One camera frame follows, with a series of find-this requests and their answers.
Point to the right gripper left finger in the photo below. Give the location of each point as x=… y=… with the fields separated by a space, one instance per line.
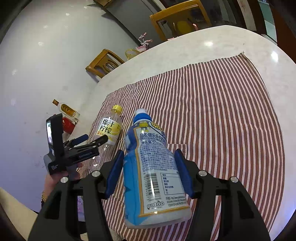
x=75 y=207

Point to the grey refrigerator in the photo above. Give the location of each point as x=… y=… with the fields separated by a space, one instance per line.
x=135 y=16

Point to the wooden chair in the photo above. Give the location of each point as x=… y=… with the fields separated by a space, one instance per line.
x=104 y=63
x=181 y=19

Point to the red liquor bottle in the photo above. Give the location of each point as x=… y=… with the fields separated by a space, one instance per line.
x=68 y=125

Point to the pink child tricycle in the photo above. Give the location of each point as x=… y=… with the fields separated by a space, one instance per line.
x=144 y=44

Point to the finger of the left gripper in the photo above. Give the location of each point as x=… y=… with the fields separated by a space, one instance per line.
x=96 y=143
x=76 y=141

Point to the wooden chair at left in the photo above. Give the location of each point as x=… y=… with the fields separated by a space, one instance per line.
x=104 y=63

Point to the dark sliding glass door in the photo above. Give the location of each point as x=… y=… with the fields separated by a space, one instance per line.
x=234 y=13

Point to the Galanz cardboard box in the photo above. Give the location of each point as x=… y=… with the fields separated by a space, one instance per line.
x=104 y=3

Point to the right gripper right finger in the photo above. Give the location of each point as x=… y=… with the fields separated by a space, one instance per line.
x=226 y=199

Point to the yellow plastic bag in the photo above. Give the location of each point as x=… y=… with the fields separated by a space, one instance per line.
x=131 y=53

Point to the wooden chair at far side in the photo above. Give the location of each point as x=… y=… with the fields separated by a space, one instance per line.
x=181 y=19

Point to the blue white paldo bottle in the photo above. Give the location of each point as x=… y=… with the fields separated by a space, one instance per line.
x=154 y=194

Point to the red striped cloth mat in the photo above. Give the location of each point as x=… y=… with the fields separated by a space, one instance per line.
x=218 y=113

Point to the person's left hand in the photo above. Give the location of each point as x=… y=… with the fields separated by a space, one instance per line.
x=50 y=183

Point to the clear liquor bottle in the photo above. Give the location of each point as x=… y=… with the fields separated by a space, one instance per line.
x=67 y=111

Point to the red wooden kitchen door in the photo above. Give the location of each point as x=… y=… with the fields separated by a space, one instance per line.
x=282 y=15

